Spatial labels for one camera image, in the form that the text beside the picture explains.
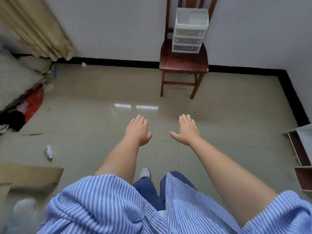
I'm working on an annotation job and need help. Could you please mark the person's right hand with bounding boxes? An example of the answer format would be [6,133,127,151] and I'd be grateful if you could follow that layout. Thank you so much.
[169,114,202,147]

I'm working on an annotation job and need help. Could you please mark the person's left hand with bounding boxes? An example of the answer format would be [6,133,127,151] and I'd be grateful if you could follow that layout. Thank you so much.
[124,115,153,147]

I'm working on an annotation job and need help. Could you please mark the person's right forearm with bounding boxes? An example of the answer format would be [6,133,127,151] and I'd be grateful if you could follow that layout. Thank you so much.
[192,137,279,228]

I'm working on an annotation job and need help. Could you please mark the person's left forearm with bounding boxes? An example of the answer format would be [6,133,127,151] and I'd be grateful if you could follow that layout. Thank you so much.
[93,137,140,186]

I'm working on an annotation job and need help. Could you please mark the dark blue trousers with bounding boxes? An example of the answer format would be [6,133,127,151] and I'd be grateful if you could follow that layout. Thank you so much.
[133,171,197,211]

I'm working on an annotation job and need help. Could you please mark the brown wooden chair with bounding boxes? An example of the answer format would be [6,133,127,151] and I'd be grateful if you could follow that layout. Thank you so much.
[159,0,219,100]

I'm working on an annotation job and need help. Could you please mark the blue striped shirt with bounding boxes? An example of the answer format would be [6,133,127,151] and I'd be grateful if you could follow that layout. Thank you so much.
[37,171,312,234]

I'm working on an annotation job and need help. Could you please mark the white plastic drawer unit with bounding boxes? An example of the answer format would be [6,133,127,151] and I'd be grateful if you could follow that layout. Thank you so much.
[172,7,209,53]

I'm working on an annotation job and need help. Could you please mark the brown cardboard sheet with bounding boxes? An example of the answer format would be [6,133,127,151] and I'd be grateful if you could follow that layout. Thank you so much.
[0,163,64,207]

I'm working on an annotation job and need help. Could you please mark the white wooden shelf unit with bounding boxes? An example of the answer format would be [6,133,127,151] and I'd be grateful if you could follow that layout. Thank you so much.
[281,124,312,192]

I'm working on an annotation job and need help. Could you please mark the pink cloth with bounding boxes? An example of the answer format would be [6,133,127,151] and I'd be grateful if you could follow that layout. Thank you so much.
[16,101,30,114]

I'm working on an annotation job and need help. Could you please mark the black bag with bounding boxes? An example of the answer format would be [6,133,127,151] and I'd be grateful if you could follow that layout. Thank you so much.
[0,110,26,132]

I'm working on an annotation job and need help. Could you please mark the grey fluffy blanket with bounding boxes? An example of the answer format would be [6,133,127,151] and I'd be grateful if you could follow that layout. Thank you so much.
[0,47,44,112]

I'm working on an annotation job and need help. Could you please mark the clear plastic bag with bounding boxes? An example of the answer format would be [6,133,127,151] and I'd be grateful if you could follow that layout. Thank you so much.
[2,198,40,234]

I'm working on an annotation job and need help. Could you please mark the beige curtain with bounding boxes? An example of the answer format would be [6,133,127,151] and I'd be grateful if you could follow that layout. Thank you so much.
[0,0,74,62]

